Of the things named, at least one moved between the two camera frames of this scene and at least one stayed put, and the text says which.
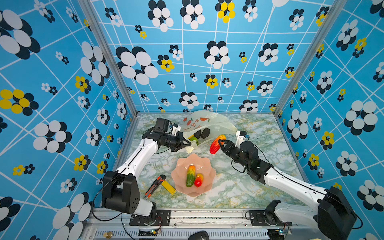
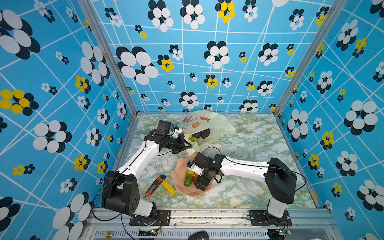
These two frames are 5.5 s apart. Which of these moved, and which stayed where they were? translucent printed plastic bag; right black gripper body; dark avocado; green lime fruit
Moved: right black gripper body
Stayed: green lime fruit; translucent printed plastic bag; dark avocado
